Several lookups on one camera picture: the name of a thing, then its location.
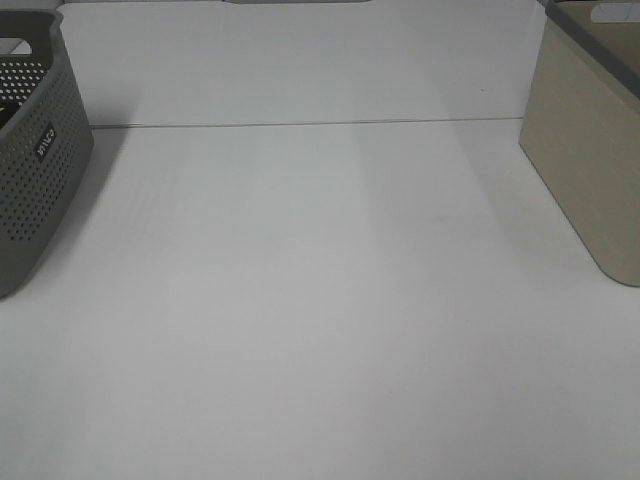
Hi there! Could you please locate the beige storage box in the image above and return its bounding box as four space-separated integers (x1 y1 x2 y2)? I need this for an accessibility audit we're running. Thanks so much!
519 1 639 287

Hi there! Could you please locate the grey perforated plastic basket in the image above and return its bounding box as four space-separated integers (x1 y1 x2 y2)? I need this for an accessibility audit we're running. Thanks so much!
1 9 94 297

